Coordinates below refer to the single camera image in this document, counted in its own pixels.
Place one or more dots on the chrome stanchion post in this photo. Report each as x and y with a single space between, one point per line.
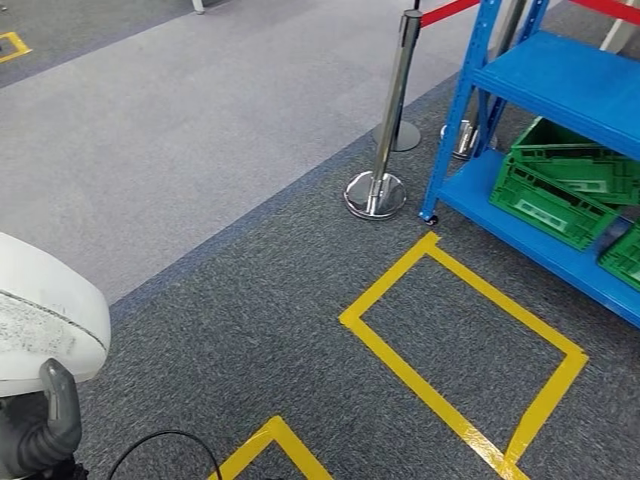
467 140
407 136
392 99

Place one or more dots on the green plastic crate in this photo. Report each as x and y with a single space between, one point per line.
545 205
625 258
575 162

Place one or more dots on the blue metal shelf rack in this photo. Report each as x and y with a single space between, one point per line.
560 86

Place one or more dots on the white desk with steel bar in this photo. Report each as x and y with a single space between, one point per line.
617 33

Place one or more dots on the white curved plastic car part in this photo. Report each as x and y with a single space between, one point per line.
45 298

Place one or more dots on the long red barrier belt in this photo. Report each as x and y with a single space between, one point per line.
610 8

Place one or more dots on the short red barrier belt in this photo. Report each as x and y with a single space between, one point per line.
445 12

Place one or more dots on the yellow tape square outline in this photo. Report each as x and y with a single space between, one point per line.
280 434
19 46

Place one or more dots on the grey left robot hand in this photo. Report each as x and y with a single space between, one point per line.
63 397

